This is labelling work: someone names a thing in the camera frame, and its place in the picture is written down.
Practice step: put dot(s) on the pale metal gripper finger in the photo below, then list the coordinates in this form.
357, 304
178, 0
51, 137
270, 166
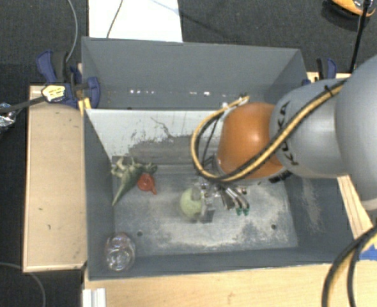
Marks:
209, 215
199, 193

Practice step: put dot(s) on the yellow-green ball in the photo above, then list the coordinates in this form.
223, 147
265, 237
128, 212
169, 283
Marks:
188, 205

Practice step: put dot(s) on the red toy fruit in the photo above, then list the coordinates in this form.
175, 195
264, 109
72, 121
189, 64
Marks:
145, 183

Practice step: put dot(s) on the green toy dinosaur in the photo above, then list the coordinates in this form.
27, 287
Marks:
128, 177

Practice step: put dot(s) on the clear plastic bottle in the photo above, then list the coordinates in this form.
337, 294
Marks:
119, 251

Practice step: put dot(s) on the grey metal bin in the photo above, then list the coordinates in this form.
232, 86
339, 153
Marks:
182, 75

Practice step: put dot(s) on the pale wood flat board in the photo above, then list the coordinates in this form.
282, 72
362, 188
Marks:
56, 184

